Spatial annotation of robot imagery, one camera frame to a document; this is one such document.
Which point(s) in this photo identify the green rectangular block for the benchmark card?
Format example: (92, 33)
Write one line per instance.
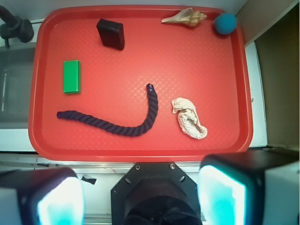
(72, 77)

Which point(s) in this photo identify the black clamp knob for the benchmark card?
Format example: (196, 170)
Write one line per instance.
(15, 27)

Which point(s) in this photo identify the clear plastic bin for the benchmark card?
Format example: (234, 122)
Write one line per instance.
(16, 67)

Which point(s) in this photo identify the red plastic tray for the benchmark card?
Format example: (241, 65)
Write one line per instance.
(196, 63)

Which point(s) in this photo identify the beige conch seashell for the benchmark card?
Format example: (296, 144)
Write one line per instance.
(187, 17)

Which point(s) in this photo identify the black tape scrap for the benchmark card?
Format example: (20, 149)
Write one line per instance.
(87, 178)

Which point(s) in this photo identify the black rectangular block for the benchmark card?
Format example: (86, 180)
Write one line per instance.
(111, 34)

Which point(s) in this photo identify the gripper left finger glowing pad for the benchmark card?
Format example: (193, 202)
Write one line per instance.
(41, 197)

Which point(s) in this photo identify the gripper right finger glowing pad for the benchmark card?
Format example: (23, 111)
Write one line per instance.
(255, 187)

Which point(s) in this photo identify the blue foam ball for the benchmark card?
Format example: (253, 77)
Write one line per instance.
(225, 23)

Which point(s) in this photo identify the crumpled white paper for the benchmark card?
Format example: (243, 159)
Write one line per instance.
(188, 118)

